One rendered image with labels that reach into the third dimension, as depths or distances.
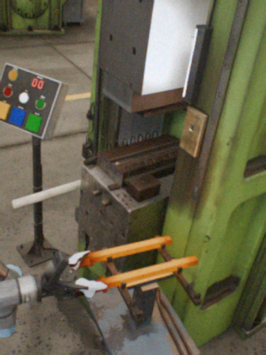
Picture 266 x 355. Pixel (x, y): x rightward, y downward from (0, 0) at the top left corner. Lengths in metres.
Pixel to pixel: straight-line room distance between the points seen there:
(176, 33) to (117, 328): 1.07
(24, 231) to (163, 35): 1.83
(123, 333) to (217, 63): 0.99
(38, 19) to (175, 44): 5.19
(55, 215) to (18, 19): 4.05
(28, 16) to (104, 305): 5.38
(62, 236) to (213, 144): 1.62
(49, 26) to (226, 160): 5.46
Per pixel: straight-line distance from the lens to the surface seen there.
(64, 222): 3.05
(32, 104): 2.13
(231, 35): 1.45
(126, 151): 1.96
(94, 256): 1.49
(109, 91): 1.77
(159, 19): 1.53
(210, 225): 1.70
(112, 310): 1.70
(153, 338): 1.65
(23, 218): 3.09
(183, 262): 1.53
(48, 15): 6.73
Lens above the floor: 2.00
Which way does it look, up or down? 34 degrees down
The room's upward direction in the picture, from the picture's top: 8 degrees clockwise
